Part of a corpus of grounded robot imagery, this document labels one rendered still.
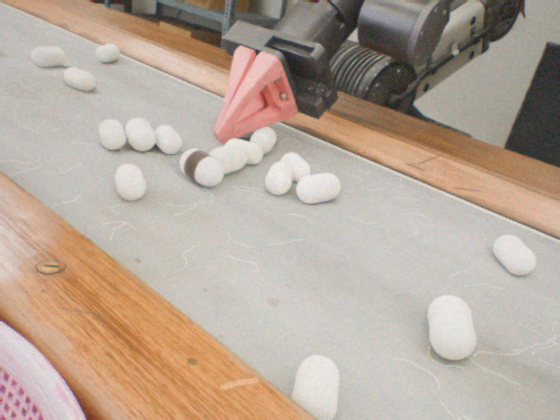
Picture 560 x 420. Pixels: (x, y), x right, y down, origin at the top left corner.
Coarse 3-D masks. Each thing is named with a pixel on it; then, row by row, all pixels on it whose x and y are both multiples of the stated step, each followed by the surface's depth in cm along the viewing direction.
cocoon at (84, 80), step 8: (64, 72) 53; (72, 72) 53; (80, 72) 52; (88, 72) 53; (64, 80) 53; (72, 80) 52; (80, 80) 52; (88, 80) 52; (80, 88) 53; (88, 88) 53
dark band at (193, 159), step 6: (198, 150) 38; (192, 156) 38; (198, 156) 37; (204, 156) 37; (186, 162) 38; (192, 162) 37; (198, 162) 37; (186, 168) 38; (192, 168) 37; (186, 174) 38; (192, 174) 37
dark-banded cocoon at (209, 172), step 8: (184, 152) 38; (184, 160) 38; (208, 160) 37; (216, 160) 37; (200, 168) 37; (208, 168) 37; (216, 168) 37; (200, 176) 37; (208, 176) 37; (216, 176) 37; (208, 184) 37
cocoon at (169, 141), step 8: (160, 128) 43; (168, 128) 42; (160, 136) 42; (168, 136) 41; (176, 136) 42; (160, 144) 42; (168, 144) 41; (176, 144) 42; (168, 152) 42; (176, 152) 42
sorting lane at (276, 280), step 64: (0, 64) 57; (64, 64) 61; (128, 64) 67; (0, 128) 41; (64, 128) 44; (192, 128) 49; (64, 192) 34; (192, 192) 37; (256, 192) 39; (384, 192) 43; (128, 256) 29; (192, 256) 30; (256, 256) 31; (320, 256) 32; (384, 256) 33; (448, 256) 35; (256, 320) 25; (320, 320) 26; (384, 320) 27; (512, 320) 29; (384, 384) 23; (448, 384) 24; (512, 384) 25
